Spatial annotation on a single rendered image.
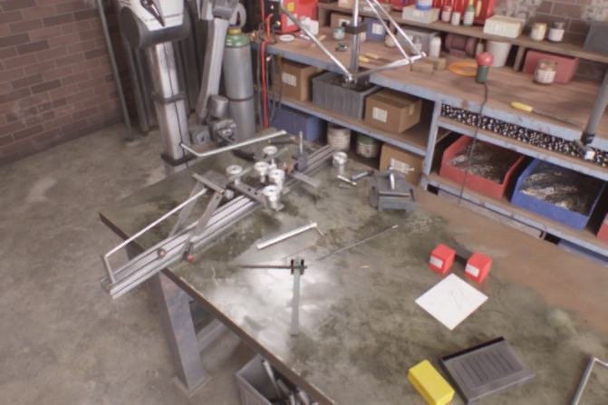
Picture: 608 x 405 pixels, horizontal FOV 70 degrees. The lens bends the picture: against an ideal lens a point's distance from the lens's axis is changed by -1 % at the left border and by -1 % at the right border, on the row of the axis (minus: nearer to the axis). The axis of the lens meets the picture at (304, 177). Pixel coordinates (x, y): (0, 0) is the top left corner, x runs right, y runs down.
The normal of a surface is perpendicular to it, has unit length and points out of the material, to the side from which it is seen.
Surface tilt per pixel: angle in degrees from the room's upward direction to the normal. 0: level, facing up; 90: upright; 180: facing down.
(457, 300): 0
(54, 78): 90
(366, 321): 0
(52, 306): 0
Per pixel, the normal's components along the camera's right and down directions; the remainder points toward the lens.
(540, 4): -0.66, 0.41
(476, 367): 0.00, -0.84
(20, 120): 0.75, 0.36
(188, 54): -0.07, 0.55
